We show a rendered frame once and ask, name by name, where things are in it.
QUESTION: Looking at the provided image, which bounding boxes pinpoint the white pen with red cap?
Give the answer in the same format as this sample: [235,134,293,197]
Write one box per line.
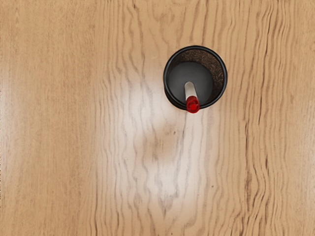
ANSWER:
[184,81,201,114]

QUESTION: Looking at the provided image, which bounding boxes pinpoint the black mesh pen holder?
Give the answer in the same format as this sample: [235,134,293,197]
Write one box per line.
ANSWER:
[162,45,228,111]

